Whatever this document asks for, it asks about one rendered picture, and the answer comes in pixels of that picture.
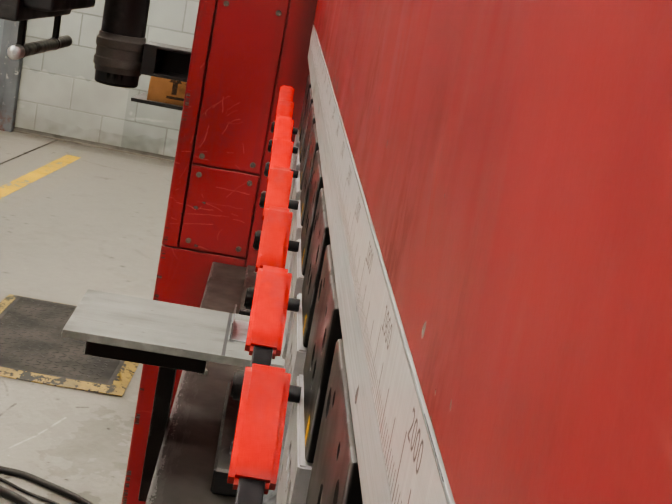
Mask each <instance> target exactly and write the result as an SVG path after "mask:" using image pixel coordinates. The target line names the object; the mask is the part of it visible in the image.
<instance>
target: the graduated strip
mask: <svg viewBox="0 0 672 504"><path fill-rule="evenodd" d="M310 44H311V50H312V56H313V61H314V67H315V72H316V78H317V84H318V89H319V95H320V100H321V106H322V112H323V117H324V123H325V129H326V134H327V140H328V145H329V151H330V157H331V162H332V168H333V173H334V179H335V185H336V190H337V196H338V201H339V207H340V213H341V218H342V224H343V230H344V235H345V241H346V246H347V252H348V258H349V263H350V269H351V274H352V280H353V286H354V291H355V297H356V303H357V308H358V314H359V319H360V325H361V331H362V336H363V342H364V347H365V353H366V359H367V364H368V370H369V375H370V381H371V387H372V392H373V398H374V404H375V409H376V415H377V420H378V426H379V432H380V437H381V443H382V448H383V454H384V460H385V465H386V471H387V476H388V482H389V488H390V493H391V499H392V504H447V502H446V498H445V495H444V491H443V488H442V484H441V480H440V477H439V473H438V470H437V466H436V463H435V459H434V455H433V452H432V448H431V445H430V441H429V437H428V434H427V430H426V427H425V423H424V420H423V416H422V412H421V409H420V405H419V402H418V398H417V394H416V391H415V387H414V384H413V380H412V377H411V373H410V369H409V366H408V362H407V359H406V355H405V351H404V348H403V344H402V341H401V337H400V334H399V330H398V326H397V323H396V319H395V316H394V312H393V309H392V305H391V301H390V298H389V294H388V291H387V287H386V283H385V280H384V276H383V273H382V269H381V266H380V262H379V258H378V255H377V251H376V248H375V244H374V240H373V237H372V233H371V230H370V226H369V223H368V219H367V215H366V212H365V208H364V205H363V201H362V197H361V194H360V190H359V187H358V183H357V180H356V176H355V172H354V169H353V165H352V162H351V158H350V154H349V151H348V147H347V144H346V140H345V137H344V133H343V129H342V126H341V122H340V119H339V115H338V111H337V108H336V104H335V101H334V97H333V94H332V90H331V86H330V83H329V79H328V76H327V72H326V68H325V65H324V61H323V58H322V54H321V51H320V47H319V43H318V40H317V36H316V33H315V29H314V25H313V28H312V33H311V39H310Z"/></svg>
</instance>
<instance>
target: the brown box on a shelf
mask: <svg viewBox="0 0 672 504"><path fill-rule="evenodd" d="M186 84H187V82H182V81H176V80H171V79H165V78H160V77H154V76H151V79H150V83H149V88H148V91H147V92H144V93H142V94H139V95H137V96H134V97H132V98H131V101H134V102H139V103H144V104H149V105H155V106H160V107H165V108H170V109H176V110H181V111H182V110H183V103H184V97H185V90H186Z"/></svg>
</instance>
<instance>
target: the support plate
mask: <svg viewBox="0 0 672 504"><path fill-rule="evenodd" d="M228 317H229V313H228V312H222V311H216V310H210V309H204V308H198V307H192V306H186V305H180V304H174V303H168V302H162V301H156V300H150V299H144V298H138V297H132V296H126V295H120V294H114V293H108V292H102V291H96V290H90V289H88V290H87V292H86V293H85V295H84V296H83V298H82V300H81V301H80V303H79V304H78V306H77V308H76V309H75V311H74V312H73V314H72V315H71V317H70V319H69V320H68V322H67V323H66V325H65V326H64V328H63V330H62V335H61V337H63V338H69V339H75V340H81V341H87V342H93V343H99V344H105V345H111V346H118V347H124V348H130V349H136V350H142V351H148V352H154V353H160V354H167V355H173V356H179V357H185V358H191V359H197V360H203V361H209V362H215V363H222V364H228V365H234V366H240V367H250V365H251V359H252V355H249V351H244V350H245V344H246V343H241V342H235V341H234V342H229V341H227V346H226V352H225V356H222V355H221V354H222V349H223V344H224V339H225V333H226V328H227V323H228ZM249 319H250V316H246V315H240V314H235V319H234V320H240V321H246V322H249ZM284 363H285V359H283V358H282V349H281V354H280V356H275V359H272V361H271V366H273V367H279V368H284Z"/></svg>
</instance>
